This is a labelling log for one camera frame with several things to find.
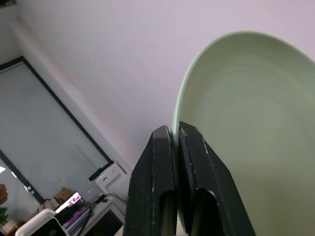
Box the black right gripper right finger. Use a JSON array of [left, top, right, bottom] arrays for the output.
[[177, 121, 256, 236]]

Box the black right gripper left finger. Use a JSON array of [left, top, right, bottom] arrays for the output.
[[123, 125, 179, 236]]

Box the green plate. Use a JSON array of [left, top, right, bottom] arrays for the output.
[[170, 30, 315, 236]]

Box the bystander bare hand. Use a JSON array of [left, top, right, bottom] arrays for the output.
[[0, 183, 8, 205]]

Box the white printer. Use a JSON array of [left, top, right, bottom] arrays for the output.
[[94, 161, 129, 198]]

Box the cardboard box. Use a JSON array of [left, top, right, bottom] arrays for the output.
[[54, 187, 74, 205]]

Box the white rounded device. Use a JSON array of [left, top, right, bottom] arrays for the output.
[[14, 208, 68, 236]]

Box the dark framed window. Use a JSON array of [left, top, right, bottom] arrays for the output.
[[0, 56, 115, 205]]

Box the green potted plant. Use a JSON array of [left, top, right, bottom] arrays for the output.
[[0, 206, 9, 226]]

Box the black power cable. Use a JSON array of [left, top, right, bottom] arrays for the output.
[[94, 193, 127, 205]]

